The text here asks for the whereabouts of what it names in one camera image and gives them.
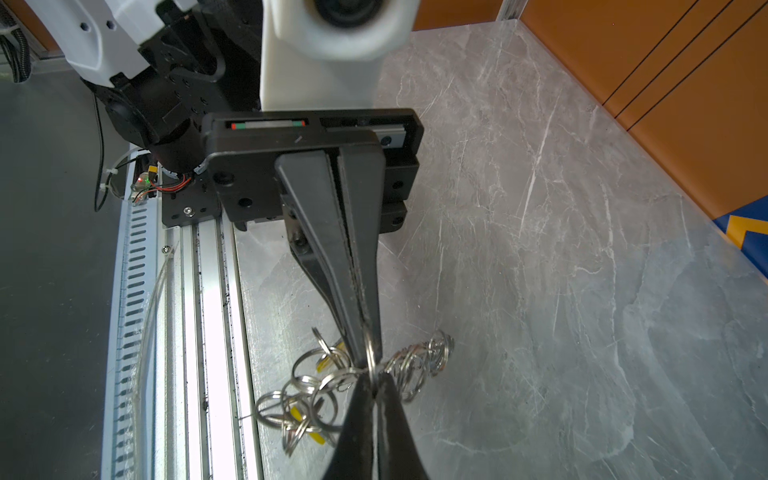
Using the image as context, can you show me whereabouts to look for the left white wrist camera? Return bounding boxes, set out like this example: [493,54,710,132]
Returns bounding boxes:
[260,0,420,112]

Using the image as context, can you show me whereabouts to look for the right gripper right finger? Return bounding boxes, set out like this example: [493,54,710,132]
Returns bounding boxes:
[376,373,428,480]

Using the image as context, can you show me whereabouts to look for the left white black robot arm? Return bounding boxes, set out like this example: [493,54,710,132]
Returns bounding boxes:
[31,1,424,365]

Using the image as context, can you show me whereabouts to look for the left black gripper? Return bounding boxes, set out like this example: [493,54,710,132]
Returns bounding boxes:
[203,108,425,360]

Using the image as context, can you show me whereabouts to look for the left green circuit board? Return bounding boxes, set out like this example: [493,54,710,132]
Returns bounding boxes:
[130,166,193,204]

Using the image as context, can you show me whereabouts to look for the white slotted cable duct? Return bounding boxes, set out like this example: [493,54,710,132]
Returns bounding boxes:
[98,161,163,480]

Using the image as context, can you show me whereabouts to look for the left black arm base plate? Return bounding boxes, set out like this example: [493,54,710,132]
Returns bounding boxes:
[160,175,222,228]

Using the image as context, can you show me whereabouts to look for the aluminium front rail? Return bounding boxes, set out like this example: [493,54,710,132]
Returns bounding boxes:
[148,216,264,479]

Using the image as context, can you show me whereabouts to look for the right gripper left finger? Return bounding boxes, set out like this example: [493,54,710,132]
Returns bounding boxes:
[323,377,374,480]

